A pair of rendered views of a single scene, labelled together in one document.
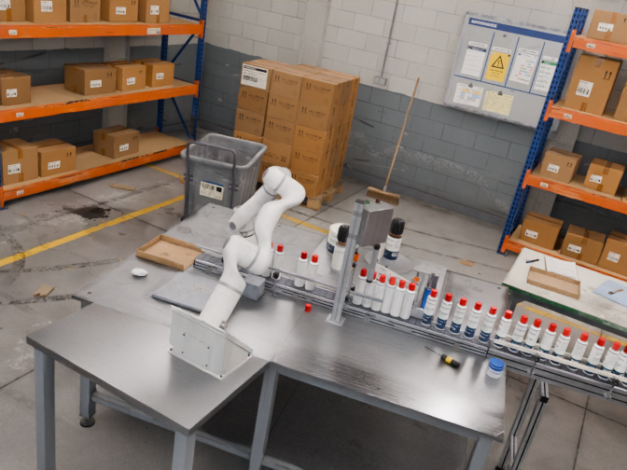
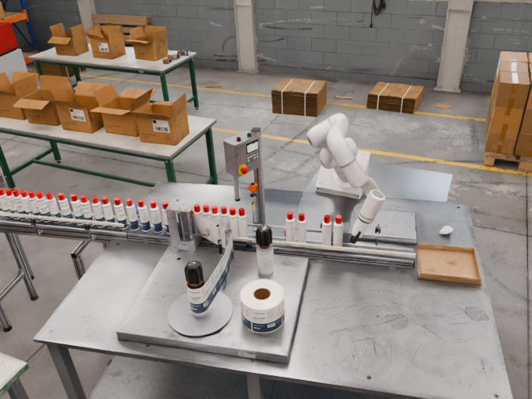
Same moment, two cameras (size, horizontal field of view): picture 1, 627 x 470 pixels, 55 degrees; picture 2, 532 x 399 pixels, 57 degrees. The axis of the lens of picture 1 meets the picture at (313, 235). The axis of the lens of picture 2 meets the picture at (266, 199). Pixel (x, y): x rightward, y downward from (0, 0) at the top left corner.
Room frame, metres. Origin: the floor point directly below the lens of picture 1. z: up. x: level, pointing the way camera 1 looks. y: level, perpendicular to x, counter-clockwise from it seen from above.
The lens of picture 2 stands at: (5.12, -0.14, 2.56)
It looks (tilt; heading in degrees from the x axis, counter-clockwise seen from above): 32 degrees down; 180
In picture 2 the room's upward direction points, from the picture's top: 3 degrees counter-clockwise
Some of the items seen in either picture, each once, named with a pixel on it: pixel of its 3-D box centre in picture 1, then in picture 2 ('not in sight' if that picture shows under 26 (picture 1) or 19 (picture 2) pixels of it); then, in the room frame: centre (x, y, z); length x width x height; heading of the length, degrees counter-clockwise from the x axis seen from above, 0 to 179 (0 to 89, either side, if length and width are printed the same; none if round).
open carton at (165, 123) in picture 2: not in sight; (163, 116); (1.16, -1.01, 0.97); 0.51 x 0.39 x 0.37; 161
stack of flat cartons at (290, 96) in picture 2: not in sight; (299, 96); (-1.32, 0.34, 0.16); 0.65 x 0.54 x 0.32; 70
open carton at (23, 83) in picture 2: not in sight; (13, 96); (0.43, -2.59, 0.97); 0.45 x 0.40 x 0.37; 157
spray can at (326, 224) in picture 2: (278, 261); (326, 231); (2.96, 0.16, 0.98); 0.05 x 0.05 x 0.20
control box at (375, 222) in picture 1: (370, 223); (242, 153); (2.77, -0.27, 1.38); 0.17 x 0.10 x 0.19; 132
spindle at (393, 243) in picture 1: (394, 240); (196, 287); (3.42, -0.49, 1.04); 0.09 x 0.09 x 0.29
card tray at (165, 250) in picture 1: (171, 251); (447, 262); (3.10, 0.79, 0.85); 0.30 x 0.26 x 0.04; 77
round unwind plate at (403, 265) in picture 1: (388, 261); (200, 311); (3.42, -0.49, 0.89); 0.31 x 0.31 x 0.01
